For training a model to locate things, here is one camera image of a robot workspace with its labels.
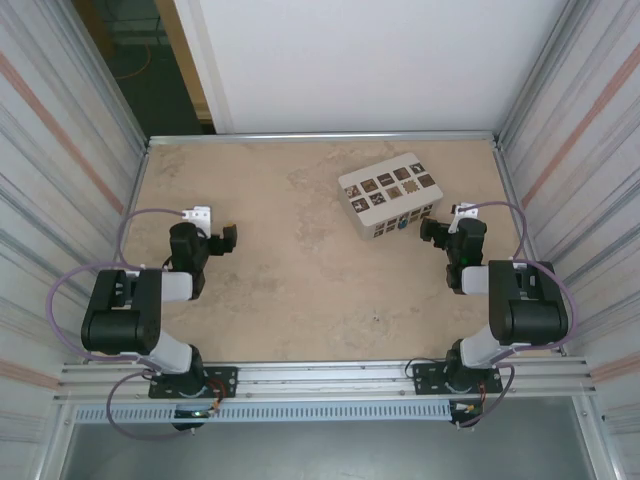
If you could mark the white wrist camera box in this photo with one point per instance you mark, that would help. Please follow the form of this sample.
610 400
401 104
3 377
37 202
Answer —
462 212
199 215

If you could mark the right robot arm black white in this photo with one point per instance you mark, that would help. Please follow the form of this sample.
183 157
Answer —
530 315

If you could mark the aluminium mounting rail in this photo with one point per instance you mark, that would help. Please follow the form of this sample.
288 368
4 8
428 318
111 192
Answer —
325 382

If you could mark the white box with brown tiles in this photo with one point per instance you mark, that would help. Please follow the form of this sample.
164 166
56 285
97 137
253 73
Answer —
390 197

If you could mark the wooden door frame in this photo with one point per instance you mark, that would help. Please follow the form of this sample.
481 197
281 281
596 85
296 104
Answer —
185 50

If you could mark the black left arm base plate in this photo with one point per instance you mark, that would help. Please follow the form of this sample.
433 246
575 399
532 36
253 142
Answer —
225 380

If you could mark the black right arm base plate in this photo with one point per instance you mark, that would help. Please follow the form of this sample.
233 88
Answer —
425 380

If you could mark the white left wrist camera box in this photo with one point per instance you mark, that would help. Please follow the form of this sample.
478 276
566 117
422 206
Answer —
199 215

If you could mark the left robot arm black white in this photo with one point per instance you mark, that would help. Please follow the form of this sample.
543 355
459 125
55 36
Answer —
120 325

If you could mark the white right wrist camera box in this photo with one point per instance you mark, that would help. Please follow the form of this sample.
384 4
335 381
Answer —
462 212

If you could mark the aluminium table edge profile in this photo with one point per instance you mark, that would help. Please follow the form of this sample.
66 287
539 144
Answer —
325 137

